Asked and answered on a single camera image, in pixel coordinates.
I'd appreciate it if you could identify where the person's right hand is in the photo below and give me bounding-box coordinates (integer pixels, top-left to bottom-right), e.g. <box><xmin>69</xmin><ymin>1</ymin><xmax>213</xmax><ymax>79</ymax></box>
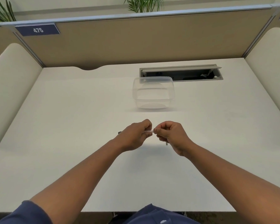
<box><xmin>153</xmin><ymin>121</ymin><xmax>194</xmax><ymax>158</ymax></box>

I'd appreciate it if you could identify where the person's left hand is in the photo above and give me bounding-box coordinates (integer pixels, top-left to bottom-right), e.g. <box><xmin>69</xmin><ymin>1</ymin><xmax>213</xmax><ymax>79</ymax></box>
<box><xmin>115</xmin><ymin>119</ymin><xmax>153</xmax><ymax>152</ymax></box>

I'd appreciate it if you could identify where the white pen with black cap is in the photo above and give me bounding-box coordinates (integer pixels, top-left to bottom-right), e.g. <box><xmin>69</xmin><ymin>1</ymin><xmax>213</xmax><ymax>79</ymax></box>
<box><xmin>117</xmin><ymin>129</ymin><xmax>155</xmax><ymax>134</ymax></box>

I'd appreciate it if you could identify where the clear plastic container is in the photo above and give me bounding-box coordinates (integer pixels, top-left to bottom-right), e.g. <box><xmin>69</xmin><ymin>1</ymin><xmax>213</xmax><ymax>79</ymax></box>
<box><xmin>132</xmin><ymin>77</ymin><xmax>175</xmax><ymax>109</ymax></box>

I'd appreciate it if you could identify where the person's left forearm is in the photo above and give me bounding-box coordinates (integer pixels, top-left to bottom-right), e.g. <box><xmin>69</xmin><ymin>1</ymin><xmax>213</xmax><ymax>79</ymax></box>
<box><xmin>29</xmin><ymin>138</ymin><xmax>124</xmax><ymax>224</ymax></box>

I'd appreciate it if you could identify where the person's right forearm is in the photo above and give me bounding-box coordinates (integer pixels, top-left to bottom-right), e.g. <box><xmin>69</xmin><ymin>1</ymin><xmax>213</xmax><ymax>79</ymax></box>
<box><xmin>184</xmin><ymin>140</ymin><xmax>280</xmax><ymax>224</ymax></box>

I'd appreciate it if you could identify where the person's blue shirt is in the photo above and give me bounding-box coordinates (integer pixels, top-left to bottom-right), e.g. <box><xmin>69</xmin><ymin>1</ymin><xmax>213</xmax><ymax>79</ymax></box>
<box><xmin>0</xmin><ymin>200</ymin><xmax>201</xmax><ymax>224</ymax></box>

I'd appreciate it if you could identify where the tan desk partition panel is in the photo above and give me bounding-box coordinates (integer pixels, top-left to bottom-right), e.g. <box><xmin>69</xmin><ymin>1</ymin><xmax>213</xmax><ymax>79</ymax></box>
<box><xmin>12</xmin><ymin>4</ymin><xmax>278</xmax><ymax>70</ymax></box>

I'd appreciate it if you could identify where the cream side divider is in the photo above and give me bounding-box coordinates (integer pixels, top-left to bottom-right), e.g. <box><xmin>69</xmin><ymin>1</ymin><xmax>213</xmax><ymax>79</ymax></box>
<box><xmin>244</xmin><ymin>27</ymin><xmax>280</xmax><ymax>125</ymax></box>
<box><xmin>0</xmin><ymin>43</ymin><xmax>43</xmax><ymax>147</ymax></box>

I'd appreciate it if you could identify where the green potted plant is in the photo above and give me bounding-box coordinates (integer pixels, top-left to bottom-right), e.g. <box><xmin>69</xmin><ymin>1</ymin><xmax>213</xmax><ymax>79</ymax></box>
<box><xmin>124</xmin><ymin>0</ymin><xmax>164</xmax><ymax>13</ymax></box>
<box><xmin>0</xmin><ymin>0</ymin><xmax>17</xmax><ymax>22</ymax></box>

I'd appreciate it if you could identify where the grey desk cable box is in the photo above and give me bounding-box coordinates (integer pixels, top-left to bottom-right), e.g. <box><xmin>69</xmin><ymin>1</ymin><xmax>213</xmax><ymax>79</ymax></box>
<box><xmin>139</xmin><ymin>64</ymin><xmax>224</xmax><ymax>82</ymax></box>

